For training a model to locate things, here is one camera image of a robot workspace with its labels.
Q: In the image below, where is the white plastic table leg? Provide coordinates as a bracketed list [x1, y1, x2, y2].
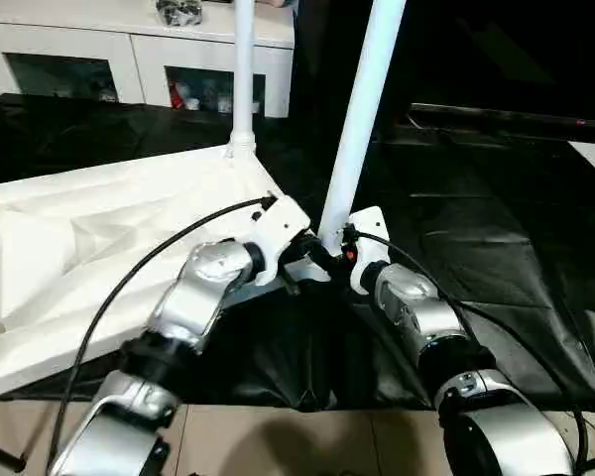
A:
[222, 0, 260, 161]
[316, 0, 408, 255]

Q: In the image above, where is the white plastic table top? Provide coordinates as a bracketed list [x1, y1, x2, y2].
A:
[0, 143, 329, 402]

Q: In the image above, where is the black mat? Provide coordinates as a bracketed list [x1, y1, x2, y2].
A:
[0, 91, 595, 413]

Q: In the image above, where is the dark object on cabinet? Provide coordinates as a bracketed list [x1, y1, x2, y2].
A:
[156, 0, 205, 28]

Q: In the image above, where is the white cabinet with glass doors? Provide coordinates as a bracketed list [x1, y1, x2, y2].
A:
[0, 0, 298, 119]

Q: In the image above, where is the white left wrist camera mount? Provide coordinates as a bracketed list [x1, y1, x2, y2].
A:
[247, 195, 312, 289]

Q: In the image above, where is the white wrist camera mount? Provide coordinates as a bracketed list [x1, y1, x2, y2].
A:
[344, 206, 392, 296]
[247, 195, 312, 289]

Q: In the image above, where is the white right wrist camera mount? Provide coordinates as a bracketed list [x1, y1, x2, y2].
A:
[344, 206, 392, 296]

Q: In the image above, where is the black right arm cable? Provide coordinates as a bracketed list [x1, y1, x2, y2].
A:
[345, 227, 595, 476]

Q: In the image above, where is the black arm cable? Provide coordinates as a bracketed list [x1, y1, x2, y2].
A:
[44, 195, 280, 468]
[345, 227, 595, 476]

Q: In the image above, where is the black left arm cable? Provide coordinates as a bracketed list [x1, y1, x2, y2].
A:
[44, 195, 280, 468]

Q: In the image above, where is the black metal table frame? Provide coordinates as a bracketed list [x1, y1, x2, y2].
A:
[0, 434, 27, 473]

